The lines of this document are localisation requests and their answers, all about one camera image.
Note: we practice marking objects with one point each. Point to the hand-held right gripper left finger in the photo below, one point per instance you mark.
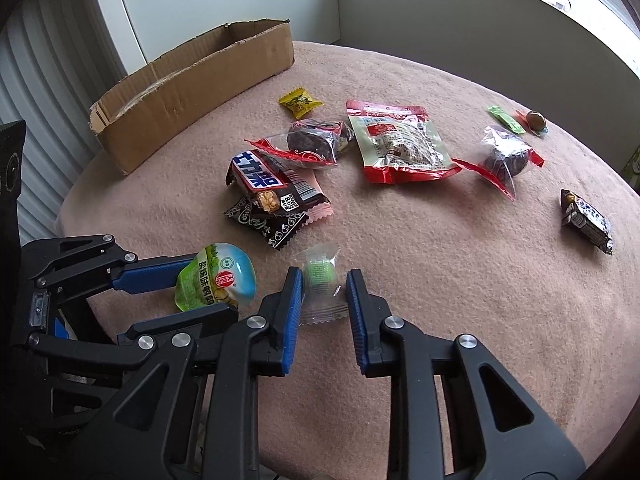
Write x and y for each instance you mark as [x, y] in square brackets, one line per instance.
[291, 320]

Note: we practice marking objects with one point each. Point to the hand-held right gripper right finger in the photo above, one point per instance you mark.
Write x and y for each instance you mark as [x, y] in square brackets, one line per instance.
[357, 320]

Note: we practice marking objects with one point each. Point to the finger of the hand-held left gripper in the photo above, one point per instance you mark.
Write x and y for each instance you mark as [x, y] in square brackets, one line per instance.
[200, 317]
[150, 272]

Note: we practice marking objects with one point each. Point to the green white egg packet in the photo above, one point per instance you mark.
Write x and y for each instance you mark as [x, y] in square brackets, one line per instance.
[220, 275]

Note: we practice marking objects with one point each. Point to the clear packet green candy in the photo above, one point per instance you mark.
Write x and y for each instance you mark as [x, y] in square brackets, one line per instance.
[320, 275]

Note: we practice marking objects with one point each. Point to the black patterned snack packet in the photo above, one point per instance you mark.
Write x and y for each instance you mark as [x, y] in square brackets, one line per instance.
[260, 222]

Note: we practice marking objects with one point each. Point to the pink snack packet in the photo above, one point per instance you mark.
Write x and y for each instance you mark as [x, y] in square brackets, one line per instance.
[320, 207]

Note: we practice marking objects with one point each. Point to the large brown chocolate bar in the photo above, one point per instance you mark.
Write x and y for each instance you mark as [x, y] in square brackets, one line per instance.
[260, 177]

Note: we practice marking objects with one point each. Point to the clear red packet dark snack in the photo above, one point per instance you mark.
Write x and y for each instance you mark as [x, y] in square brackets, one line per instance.
[502, 157]
[310, 142]

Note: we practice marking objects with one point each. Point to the large red white snack packet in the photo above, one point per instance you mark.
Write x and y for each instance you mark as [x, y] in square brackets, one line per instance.
[400, 145]

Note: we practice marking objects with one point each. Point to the brown cardboard box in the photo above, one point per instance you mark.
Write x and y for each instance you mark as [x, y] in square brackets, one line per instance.
[200, 90]

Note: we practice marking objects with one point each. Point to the yellow candy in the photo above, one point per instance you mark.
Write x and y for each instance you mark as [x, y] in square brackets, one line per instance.
[299, 102]

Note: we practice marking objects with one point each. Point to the small brown chocolate bar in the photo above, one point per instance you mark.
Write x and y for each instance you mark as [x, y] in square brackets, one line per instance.
[585, 220]

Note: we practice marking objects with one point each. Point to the green wrapped candy stick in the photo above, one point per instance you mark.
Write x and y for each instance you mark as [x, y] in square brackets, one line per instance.
[505, 119]

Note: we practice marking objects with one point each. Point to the round brown wrapped candy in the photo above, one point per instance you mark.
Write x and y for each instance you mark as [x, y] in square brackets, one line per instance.
[535, 121]

